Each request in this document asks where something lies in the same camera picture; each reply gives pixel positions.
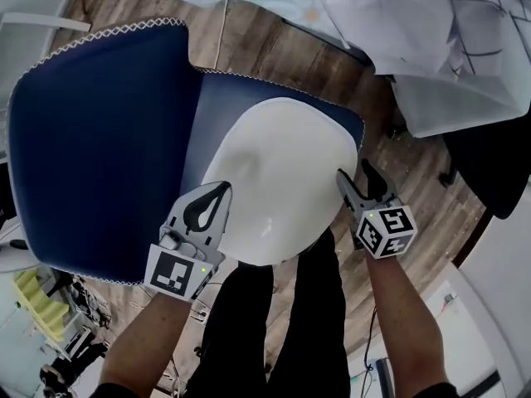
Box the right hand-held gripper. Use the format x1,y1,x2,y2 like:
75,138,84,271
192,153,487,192
335,158,418,260

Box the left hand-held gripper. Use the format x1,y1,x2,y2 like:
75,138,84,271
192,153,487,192
143,181,233,304

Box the white pillow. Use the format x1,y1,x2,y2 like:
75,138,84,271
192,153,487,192
201,96,359,267

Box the blue chair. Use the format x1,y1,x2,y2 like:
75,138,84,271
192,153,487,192
6,17,367,286

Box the person's right forearm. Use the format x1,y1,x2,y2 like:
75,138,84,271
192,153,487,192
363,251,452,389

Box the person's left forearm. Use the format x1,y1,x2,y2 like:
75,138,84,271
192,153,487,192
99,288,196,389

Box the person's black trousers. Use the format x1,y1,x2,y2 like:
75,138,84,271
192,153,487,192
184,226,353,398

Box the plain white sheet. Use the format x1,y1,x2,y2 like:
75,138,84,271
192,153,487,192
318,0,529,139

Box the white low table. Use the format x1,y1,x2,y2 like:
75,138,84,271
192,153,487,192
348,278,514,398

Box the yellow green plastic rack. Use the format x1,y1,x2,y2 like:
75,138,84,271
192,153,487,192
12,269,70,343

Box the person's black shirt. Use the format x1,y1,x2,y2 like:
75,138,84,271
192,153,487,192
97,381,460,398

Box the white grid-patterned sheet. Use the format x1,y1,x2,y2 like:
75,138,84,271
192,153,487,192
446,0,531,83

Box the tangled black cables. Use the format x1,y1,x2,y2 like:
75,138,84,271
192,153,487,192
70,275,113,332

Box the black cable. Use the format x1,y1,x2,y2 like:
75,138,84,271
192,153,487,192
361,304,378,398

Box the white cable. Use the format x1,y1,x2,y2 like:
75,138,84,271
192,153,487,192
213,0,230,72

